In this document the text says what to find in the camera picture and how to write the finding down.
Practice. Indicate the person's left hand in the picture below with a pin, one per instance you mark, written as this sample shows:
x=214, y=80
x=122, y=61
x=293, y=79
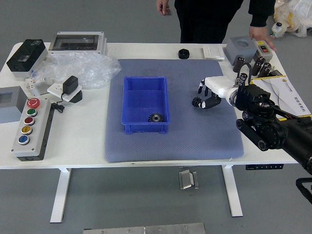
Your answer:
x=260, y=35

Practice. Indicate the person's right hand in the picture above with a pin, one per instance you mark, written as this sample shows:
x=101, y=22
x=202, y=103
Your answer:
x=162, y=6

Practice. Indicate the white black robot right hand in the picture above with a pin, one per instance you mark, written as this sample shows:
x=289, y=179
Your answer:
x=219, y=84

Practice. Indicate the small black gear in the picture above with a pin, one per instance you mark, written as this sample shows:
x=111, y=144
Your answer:
x=195, y=100

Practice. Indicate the big black gear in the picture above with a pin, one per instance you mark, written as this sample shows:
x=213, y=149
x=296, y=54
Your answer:
x=156, y=118

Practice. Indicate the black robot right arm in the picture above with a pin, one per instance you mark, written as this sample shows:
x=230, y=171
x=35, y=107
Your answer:
x=273, y=136

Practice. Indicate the grey box with round hole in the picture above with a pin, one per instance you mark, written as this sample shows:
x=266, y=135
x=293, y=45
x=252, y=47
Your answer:
x=240, y=48

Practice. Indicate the yellow white cardboard box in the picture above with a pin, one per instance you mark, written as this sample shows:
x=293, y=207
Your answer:
x=287, y=90

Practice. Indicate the blue plastic box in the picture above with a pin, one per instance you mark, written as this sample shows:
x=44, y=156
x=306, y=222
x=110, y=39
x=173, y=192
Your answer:
x=136, y=107

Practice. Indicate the grey clear-lid distribution box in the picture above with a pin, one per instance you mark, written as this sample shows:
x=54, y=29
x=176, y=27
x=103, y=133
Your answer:
x=75, y=42

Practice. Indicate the grey box with window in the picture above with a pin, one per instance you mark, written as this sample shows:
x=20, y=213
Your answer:
x=9, y=107

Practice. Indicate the white bottle black cap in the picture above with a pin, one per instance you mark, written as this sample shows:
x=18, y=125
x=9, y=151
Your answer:
x=278, y=29

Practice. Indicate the black cylindrical capacitor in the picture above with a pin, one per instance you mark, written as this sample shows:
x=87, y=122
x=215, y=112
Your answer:
x=243, y=76

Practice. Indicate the brown cylindrical capacitor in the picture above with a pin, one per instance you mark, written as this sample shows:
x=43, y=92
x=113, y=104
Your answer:
x=238, y=64
x=265, y=70
x=257, y=67

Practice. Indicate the white yellow plastic bags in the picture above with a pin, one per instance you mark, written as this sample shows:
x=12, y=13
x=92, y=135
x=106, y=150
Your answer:
x=297, y=17

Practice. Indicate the small black flat block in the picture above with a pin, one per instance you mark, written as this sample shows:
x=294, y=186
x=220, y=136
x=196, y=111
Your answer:
x=277, y=73

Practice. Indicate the person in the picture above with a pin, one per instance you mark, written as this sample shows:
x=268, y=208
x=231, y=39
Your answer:
x=207, y=22

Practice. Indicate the blue-grey padded mat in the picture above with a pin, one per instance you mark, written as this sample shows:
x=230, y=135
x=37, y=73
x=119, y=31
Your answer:
x=182, y=141

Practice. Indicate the clear plastic bag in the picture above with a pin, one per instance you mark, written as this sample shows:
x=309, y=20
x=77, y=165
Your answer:
x=92, y=68

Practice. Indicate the black table control panel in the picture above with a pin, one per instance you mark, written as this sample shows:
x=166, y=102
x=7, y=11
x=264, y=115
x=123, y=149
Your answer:
x=264, y=167

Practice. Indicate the white table leg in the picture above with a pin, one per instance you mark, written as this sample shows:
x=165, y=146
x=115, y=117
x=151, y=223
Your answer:
x=234, y=195
x=61, y=195

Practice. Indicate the black power adapter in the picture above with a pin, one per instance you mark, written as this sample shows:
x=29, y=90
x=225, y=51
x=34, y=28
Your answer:
x=70, y=84

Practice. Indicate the white power socket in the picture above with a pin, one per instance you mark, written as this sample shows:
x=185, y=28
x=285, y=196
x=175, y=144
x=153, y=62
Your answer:
x=54, y=89

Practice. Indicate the white plastic connector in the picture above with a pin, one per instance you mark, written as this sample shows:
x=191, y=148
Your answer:
x=34, y=81

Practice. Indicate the grey metal plate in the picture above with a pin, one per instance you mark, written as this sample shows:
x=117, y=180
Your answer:
x=146, y=229

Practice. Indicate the five-button control station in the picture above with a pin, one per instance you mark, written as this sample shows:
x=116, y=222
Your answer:
x=29, y=131

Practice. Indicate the grey red-black button switch box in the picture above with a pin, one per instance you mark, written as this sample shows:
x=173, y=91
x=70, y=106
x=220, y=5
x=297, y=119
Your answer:
x=263, y=51

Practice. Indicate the white wall switch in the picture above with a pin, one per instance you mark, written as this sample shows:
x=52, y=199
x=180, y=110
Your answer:
x=214, y=52

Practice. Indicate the silver metal bracket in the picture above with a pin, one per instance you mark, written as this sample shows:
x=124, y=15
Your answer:
x=186, y=180

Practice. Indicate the black-lidded grey enclosure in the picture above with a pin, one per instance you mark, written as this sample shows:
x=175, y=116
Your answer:
x=26, y=56

